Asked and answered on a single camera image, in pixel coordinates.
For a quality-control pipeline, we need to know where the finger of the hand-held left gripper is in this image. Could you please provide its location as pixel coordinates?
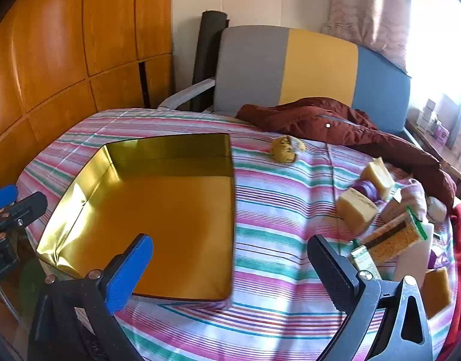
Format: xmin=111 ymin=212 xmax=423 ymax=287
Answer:
xmin=0 ymin=185 xmax=19 ymax=213
xmin=0 ymin=192 xmax=48 ymax=236

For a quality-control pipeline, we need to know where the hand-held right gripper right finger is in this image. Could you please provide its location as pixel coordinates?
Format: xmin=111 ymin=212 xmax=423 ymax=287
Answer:
xmin=308 ymin=234 xmax=434 ymax=361

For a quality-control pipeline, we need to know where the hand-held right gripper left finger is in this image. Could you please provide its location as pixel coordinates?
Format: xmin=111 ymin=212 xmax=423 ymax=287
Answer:
xmin=27 ymin=234 xmax=154 ymax=361

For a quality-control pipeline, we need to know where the gold tin box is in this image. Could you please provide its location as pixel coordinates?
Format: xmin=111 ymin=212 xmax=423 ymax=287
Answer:
xmin=36 ymin=133 xmax=237 ymax=302

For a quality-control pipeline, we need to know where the packaged scouring sponge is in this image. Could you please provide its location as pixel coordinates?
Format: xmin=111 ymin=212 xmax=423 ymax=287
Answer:
xmin=360 ymin=211 xmax=429 ymax=264

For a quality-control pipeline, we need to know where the purple cloth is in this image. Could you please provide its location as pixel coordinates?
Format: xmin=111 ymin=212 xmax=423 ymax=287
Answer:
xmin=353 ymin=180 xmax=385 ymax=205

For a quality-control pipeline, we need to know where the yellow plush toy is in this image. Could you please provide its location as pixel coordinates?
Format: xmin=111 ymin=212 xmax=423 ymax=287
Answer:
xmin=271 ymin=134 xmax=306 ymax=165

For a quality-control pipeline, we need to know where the striped blanket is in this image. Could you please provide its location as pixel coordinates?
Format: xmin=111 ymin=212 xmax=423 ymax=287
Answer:
xmin=18 ymin=107 xmax=459 ymax=361

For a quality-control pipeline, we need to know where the maroon jacket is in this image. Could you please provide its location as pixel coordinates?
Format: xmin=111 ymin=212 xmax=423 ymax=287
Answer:
xmin=236 ymin=97 xmax=457 ymax=211

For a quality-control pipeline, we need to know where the wooden desk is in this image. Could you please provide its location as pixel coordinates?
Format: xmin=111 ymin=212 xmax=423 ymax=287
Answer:
xmin=405 ymin=118 xmax=461 ymax=189

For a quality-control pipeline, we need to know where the wooden wardrobe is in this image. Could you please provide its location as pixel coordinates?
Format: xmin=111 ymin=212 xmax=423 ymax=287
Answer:
xmin=0 ymin=0 xmax=175 ymax=196

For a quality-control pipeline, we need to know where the purple carton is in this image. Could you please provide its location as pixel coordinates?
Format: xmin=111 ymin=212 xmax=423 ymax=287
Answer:
xmin=434 ymin=123 xmax=451 ymax=143

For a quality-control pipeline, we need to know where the grey yellow blue armchair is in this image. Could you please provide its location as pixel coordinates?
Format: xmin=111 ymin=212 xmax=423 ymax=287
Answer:
xmin=157 ymin=26 xmax=423 ymax=151

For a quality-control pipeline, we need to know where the pink patterned curtain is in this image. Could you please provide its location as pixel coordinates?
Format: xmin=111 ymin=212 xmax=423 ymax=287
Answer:
xmin=321 ymin=0 xmax=413 ymax=74

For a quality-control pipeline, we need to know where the bright window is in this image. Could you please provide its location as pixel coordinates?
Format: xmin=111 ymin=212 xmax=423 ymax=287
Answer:
xmin=407 ymin=0 xmax=461 ymax=102

